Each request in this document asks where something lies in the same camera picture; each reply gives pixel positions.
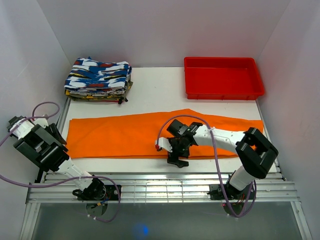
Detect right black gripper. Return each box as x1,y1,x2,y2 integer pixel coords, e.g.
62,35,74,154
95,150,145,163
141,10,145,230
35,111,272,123
167,137,190,168

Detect orange trousers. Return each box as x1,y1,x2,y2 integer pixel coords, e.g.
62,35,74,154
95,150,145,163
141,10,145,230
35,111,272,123
66,108,264,159

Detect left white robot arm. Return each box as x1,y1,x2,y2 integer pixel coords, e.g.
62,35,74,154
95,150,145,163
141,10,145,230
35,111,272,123
7,116,106,201

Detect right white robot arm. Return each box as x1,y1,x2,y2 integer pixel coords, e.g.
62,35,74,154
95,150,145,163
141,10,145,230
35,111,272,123
155,119,279,199

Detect blue patterned folded trousers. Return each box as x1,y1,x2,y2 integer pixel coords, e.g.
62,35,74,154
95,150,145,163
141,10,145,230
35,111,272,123
64,57,132,92

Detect stack of folded clothes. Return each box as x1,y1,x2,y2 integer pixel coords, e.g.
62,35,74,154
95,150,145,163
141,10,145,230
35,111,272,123
64,80,133,105

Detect red plastic tray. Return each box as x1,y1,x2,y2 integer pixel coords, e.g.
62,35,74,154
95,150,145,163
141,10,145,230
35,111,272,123
184,56,265,101

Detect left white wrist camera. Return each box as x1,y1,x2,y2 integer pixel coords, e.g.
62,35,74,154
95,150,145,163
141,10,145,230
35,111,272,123
33,115,49,129

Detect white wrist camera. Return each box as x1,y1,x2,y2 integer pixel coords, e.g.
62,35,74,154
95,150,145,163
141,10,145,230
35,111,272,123
155,137,173,153
33,115,49,129

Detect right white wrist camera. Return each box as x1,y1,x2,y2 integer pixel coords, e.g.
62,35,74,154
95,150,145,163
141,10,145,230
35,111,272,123
155,137,173,153

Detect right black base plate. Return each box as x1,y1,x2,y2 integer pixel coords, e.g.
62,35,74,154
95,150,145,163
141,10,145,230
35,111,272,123
207,183,256,200

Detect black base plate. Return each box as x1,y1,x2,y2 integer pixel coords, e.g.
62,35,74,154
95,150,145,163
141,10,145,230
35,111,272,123
207,183,256,200
72,184,122,201

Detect aluminium frame rails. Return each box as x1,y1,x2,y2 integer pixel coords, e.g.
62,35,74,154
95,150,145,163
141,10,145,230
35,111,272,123
21,97,312,240

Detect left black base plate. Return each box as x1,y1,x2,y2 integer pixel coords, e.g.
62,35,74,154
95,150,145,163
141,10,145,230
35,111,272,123
72,184,122,201

